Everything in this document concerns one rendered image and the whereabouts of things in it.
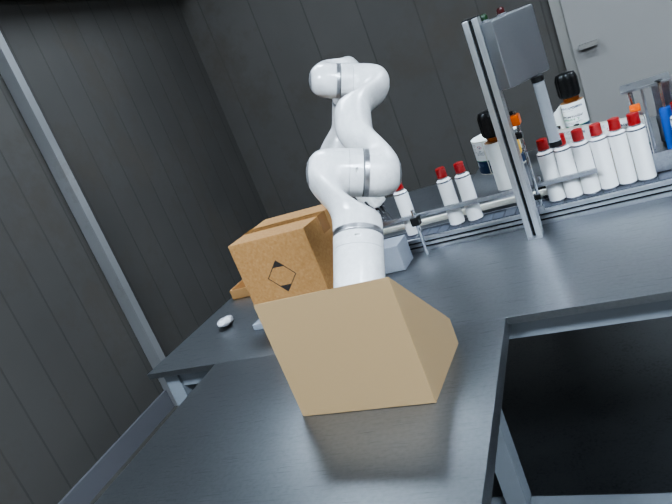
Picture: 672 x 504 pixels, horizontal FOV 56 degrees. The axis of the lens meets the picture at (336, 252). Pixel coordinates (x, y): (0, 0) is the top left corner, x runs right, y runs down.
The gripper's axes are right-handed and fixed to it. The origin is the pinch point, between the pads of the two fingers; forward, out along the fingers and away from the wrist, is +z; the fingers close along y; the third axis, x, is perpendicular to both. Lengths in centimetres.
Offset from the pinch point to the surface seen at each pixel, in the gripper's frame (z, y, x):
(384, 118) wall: -34, 264, 79
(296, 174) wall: -46, 257, 168
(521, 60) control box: -15, -13, -70
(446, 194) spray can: 5.1, -2.5, -24.3
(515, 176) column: 11, -16, -50
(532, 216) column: 23, -17, -47
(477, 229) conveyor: 20.2, -5.1, -26.2
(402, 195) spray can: -3.4, -2.3, -11.5
